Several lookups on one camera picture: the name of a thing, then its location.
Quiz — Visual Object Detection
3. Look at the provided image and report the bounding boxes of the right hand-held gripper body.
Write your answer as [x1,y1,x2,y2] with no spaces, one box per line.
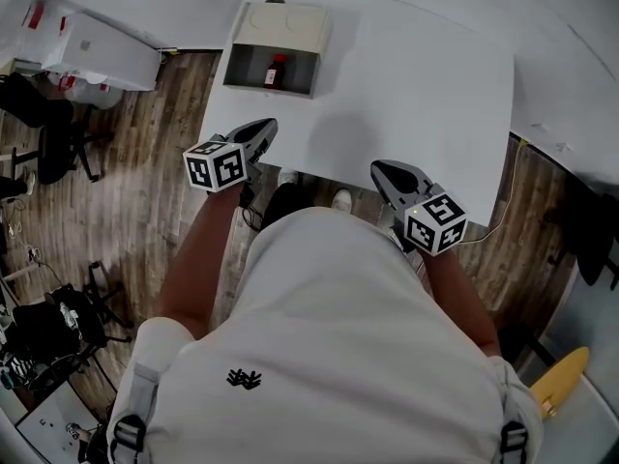
[369,159,469,257]

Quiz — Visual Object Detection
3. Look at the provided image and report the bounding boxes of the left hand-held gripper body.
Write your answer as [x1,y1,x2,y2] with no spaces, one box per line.
[182,117,280,194]

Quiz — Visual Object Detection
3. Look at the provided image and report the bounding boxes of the small brown bottle red cap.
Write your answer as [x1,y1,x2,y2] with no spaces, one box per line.
[263,53,287,89]

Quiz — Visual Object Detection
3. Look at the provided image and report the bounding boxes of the beige box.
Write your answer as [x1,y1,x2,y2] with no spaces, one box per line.
[221,1,334,100]

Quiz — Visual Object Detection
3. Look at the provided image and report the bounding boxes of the person's right forearm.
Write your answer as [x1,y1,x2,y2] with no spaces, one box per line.
[419,246,504,358]

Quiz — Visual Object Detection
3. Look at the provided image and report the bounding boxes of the person's left forearm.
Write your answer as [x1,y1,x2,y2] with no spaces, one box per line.
[158,181,246,340]

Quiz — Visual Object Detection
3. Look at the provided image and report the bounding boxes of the person's black trousers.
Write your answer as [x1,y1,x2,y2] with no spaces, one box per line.
[259,181,315,232]

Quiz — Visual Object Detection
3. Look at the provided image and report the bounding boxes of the person's white shirt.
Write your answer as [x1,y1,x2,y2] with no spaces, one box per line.
[105,207,545,464]

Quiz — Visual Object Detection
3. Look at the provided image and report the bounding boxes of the large white carton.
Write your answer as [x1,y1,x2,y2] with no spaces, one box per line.
[42,12,162,93]

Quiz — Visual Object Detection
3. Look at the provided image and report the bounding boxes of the black swivel chair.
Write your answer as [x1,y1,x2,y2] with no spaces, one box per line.
[545,181,619,292]

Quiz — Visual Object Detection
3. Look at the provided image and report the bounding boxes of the black office chair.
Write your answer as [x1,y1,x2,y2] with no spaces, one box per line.
[10,99,115,186]

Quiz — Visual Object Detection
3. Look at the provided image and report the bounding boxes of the yellow board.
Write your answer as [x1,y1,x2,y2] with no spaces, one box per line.
[528,346,591,421]

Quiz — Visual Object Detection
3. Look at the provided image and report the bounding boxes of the black chair with clutter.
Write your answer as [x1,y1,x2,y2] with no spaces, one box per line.
[0,260,134,395]

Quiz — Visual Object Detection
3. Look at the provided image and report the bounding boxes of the clear plastic bag red print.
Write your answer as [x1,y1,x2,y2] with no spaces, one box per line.
[0,0,78,70]

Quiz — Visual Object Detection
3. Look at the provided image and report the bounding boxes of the white side desk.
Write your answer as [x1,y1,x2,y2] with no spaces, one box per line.
[14,382,103,464]

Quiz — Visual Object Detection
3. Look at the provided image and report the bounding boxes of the black cable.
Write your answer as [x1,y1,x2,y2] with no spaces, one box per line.
[238,185,265,232]

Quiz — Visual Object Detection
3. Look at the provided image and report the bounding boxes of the yellow cable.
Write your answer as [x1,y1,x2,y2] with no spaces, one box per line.
[458,137,529,246]

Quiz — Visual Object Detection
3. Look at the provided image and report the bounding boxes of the grey backpack strap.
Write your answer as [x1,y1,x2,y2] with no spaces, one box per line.
[106,362,161,464]
[499,360,533,464]

